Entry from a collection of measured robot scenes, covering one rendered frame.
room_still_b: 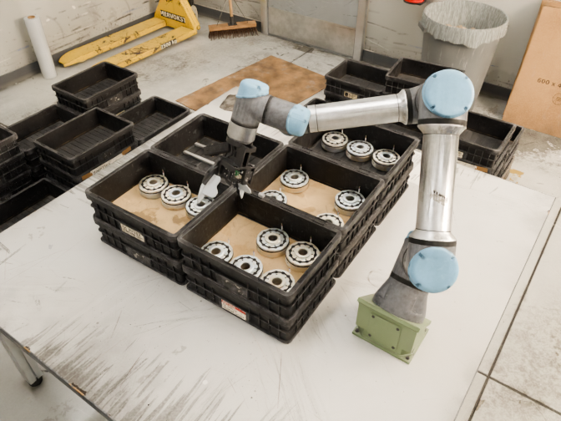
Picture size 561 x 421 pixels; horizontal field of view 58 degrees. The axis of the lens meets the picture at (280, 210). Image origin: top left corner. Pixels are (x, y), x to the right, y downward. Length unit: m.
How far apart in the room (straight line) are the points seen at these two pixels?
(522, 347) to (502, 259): 0.78
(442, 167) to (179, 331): 0.88
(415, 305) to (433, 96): 0.56
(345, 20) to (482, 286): 3.30
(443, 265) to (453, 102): 0.38
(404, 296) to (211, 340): 0.57
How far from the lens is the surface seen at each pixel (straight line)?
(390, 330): 1.47
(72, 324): 1.70
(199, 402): 1.46
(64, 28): 5.01
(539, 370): 2.57
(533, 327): 2.71
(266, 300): 1.44
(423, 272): 1.28
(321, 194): 1.81
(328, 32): 4.82
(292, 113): 1.28
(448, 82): 1.29
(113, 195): 1.86
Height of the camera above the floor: 1.97
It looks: 41 degrees down
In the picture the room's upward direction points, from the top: straight up
